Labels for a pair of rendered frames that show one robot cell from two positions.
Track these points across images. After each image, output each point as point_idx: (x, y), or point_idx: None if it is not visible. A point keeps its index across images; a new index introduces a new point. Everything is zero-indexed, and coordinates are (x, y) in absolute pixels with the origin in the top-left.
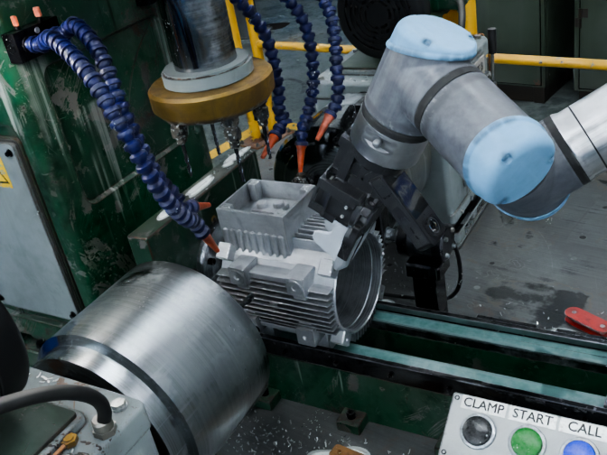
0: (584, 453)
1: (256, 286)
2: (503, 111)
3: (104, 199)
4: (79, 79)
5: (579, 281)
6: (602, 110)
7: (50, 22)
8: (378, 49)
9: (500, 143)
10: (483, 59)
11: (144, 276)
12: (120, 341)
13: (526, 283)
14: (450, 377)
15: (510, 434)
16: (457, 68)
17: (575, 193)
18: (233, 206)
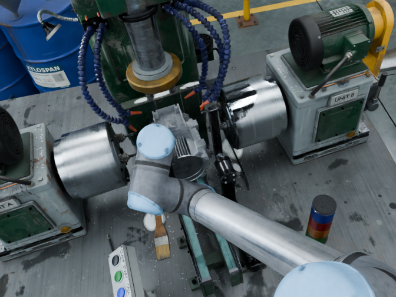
0: (121, 294)
1: None
2: (141, 190)
3: (127, 81)
4: (122, 36)
5: None
6: (201, 208)
7: (102, 20)
8: (300, 59)
9: (130, 201)
10: (356, 91)
11: (95, 132)
12: (66, 154)
13: (291, 204)
14: (181, 225)
15: (118, 270)
16: (146, 160)
17: (380, 177)
18: (162, 112)
